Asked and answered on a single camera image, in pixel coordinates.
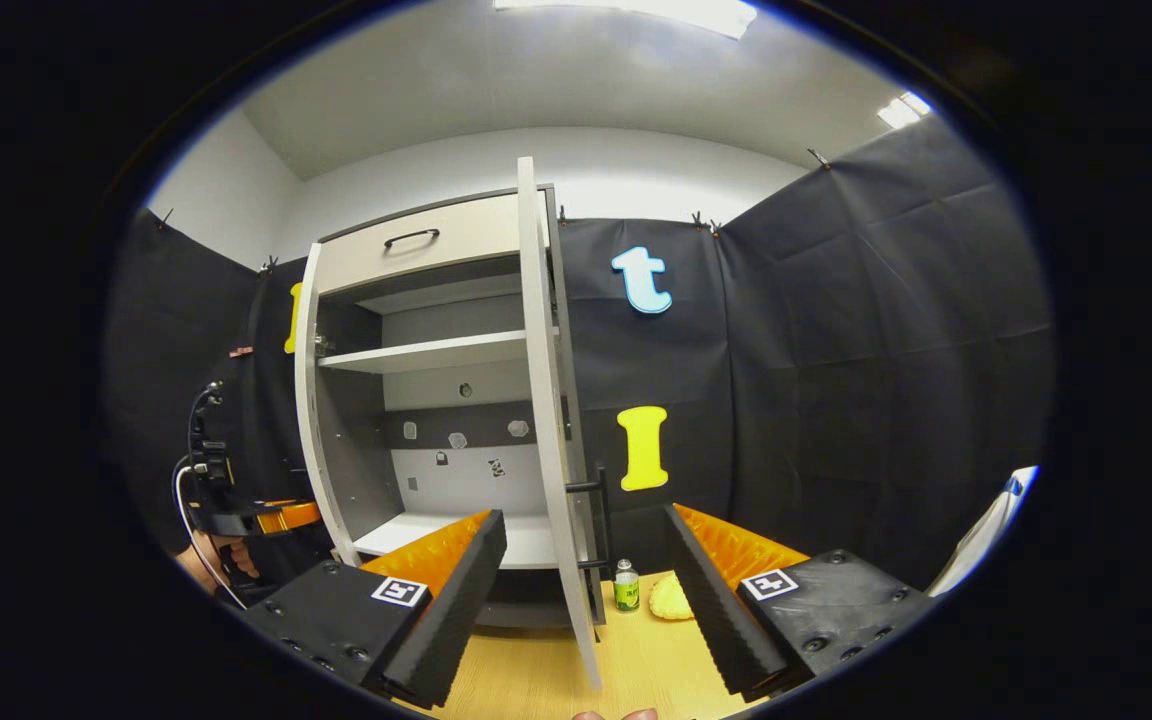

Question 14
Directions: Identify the white cable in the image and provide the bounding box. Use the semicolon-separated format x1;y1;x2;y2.
173;455;249;611

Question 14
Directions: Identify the yellow cloth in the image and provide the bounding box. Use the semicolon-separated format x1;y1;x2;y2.
648;573;697;621

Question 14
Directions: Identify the black backdrop cloth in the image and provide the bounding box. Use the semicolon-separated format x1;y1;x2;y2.
101;115;1055;601

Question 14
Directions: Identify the beige cabinet shelf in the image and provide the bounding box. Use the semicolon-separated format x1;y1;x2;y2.
316;330;537;376

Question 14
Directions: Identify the small ceiling light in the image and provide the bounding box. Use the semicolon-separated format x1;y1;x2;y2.
876;90;934;129

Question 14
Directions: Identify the headphone sticker shoe cabinet door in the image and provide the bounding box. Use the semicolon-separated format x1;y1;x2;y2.
516;155;609;691

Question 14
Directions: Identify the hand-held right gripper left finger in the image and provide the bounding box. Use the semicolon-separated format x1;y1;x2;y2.
241;508;509;711

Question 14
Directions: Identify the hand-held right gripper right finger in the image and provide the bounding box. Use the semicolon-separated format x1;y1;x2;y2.
662;502;939;701

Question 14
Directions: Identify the camera sticker shoe cabinet door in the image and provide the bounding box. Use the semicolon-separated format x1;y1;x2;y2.
294;243;362;568

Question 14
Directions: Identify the white cloth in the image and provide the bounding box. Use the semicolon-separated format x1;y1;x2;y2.
926;465;1039;598

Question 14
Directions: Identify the beige double-door shoe cabinet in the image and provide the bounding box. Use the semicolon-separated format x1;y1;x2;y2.
294;183;609;631

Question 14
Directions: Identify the black cable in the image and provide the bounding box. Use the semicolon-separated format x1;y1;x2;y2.
186;380;225;471

